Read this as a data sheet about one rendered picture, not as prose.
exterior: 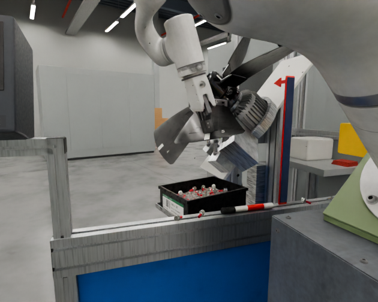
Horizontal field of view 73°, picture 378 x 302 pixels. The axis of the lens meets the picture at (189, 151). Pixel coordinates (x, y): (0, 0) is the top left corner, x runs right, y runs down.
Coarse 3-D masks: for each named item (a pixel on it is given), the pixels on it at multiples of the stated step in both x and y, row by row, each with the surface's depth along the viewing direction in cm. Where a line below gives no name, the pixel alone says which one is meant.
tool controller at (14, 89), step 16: (0, 16) 40; (0, 32) 39; (16, 32) 41; (0, 48) 39; (16, 48) 41; (0, 64) 39; (16, 64) 40; (32, 64) 50; (0, 80) 39; (16, 80) 40; (32, 80) 49; (0, 96) 38; (16, 96) 40; (32, 96) 49; (0, 112) 38; (16, 112) 39; (32, 112) 48; (0, 128) 38; (16, 128) 39; (32, 128) 48
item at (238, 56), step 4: (244, 40) 108; (248, 40) 114; (240, 44) 106; (244, 44) 111; (248, 44) 119; (236, 48) 105; (240, 48) 108; (244, 48) 114; (236, 52) 107; (240, 52) 111; (244, 52) 117; (232, 56) 105; (236, 56) 109; (240, 56) 114; (244, 56) 121; (232, 60) 107; (236, 60) 111; (240, 60) 116; (232, 64) 109; (236, 64) 113; (240, 64) 118; (232, 68) 110
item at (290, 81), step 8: (288, 80) 62; (288, 88) 63; (288, 96) 63; (288, 104) 63; (288, 112) 64; (288, 120) 64; (288, 128) 64; (288, 136) 65; (288, 144) 65; (288, 152) 66; (288, 160) 66; (288, 168) 66; (288, 176) 67; (280, 192) 67; (280, 200) 67
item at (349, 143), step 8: (344, 128) 73; (352, 128) 71; (344, 136) 73; (352, 136) 71; (344, 144) 74; (352, 144) 71; (360, 144) 69; (344, 152) 74; (352, 152) 71; (360, 152) 69
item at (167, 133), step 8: (184, 112) 110; (192, 112) 108; (168, 120) 114; (176, 120) 111; (184, 120) 109; (160, 128) 117; (168, 128) 113; (176, 128) 110; (160, 136) 115; (168, 136) 112; (176, 136) 109; (160, 144) 113; (168, 144) 111; (176, 144) 108; (184, 144) 107; (160, 152) 112; (176, 152) 107; (168, 160) 108
